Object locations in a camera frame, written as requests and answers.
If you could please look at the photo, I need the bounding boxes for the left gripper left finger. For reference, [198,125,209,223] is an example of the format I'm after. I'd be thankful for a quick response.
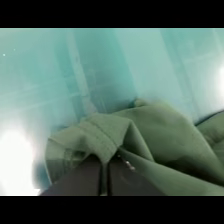
[40,154,103,197]

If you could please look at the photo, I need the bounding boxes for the green garment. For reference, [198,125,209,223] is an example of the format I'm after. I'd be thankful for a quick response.
[44,98,224,197]

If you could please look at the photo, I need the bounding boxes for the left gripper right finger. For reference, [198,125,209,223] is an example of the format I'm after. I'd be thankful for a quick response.
[107,151,166,197]

